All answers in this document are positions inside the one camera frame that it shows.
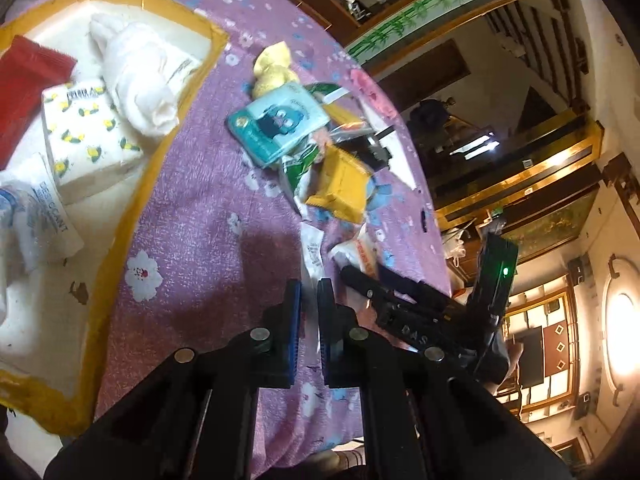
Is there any yellow packet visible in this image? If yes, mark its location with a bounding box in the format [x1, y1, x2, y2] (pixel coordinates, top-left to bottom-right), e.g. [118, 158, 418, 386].
[305, 149, 373, 223]

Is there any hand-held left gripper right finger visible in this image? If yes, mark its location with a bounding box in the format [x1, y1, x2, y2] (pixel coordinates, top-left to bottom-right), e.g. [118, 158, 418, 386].
[316, 277, 571, 480]

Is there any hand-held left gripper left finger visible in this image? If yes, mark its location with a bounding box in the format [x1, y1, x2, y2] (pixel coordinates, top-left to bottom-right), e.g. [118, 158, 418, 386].
[42, 280, 303, 480]

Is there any round ceiling lamp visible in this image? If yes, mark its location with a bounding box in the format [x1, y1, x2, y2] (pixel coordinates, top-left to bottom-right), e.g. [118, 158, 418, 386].
[602, 257, 640, 396]

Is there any white glove packet red print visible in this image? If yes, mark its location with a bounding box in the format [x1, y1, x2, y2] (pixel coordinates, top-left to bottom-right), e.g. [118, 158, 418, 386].
[330, 225, 383, 278]

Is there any slim white sachet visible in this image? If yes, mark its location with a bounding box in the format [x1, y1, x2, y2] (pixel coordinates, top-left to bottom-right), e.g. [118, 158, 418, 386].
[299, 222, 328, 311]

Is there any yellow towel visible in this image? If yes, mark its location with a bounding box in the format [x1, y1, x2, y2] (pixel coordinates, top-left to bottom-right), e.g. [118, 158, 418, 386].
[251, 42, 301, 101]

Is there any brown wooden door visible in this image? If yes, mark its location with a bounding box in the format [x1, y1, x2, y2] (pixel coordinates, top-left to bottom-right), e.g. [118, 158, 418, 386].
[372, 40, 471, 106]

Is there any purple floral tablecloth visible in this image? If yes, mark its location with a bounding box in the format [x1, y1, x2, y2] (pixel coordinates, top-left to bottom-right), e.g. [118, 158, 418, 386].
[95, 0, 453, 476]

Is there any wooden cabinet bamboo print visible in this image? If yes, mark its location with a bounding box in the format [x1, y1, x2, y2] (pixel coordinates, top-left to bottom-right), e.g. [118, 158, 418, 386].
[240, 0, 581, 68]

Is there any green and white packet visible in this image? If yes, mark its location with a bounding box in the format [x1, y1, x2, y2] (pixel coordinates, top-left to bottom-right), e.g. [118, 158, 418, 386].
[279, 145, 331, 218]

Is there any teal cartoon tissue pack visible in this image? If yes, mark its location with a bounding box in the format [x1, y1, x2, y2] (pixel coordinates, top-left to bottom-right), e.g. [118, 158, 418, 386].
[227, 82, 331, 167]

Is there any lemon print tissue pack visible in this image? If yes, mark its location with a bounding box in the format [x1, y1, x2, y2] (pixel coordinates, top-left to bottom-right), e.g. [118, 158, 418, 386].
[41, 79, 143, 206]

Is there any pink cloth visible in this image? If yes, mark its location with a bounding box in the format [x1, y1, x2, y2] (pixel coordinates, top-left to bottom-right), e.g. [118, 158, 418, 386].
[350, 69, 398, 118]

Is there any white towel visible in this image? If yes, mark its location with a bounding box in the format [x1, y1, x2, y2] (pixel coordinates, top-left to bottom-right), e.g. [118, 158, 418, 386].
[89, 12, 201, 137]

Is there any wooden staircase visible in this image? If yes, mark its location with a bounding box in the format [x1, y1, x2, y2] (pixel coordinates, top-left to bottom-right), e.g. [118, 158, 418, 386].
[485, 0, 593, 111]

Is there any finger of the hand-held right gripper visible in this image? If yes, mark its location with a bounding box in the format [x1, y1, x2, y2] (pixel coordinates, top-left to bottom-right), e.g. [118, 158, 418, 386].
[377, 266, 467, 313]
[340, 265, 388, 307]

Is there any white desiccant bag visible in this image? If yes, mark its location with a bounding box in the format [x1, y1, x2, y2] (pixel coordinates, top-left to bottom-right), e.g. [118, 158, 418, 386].
[0, 152, 85, 273]

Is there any white foam box yellow tape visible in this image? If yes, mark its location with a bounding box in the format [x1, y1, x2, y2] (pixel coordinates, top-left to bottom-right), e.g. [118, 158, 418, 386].
[0, 0, 231, 436]

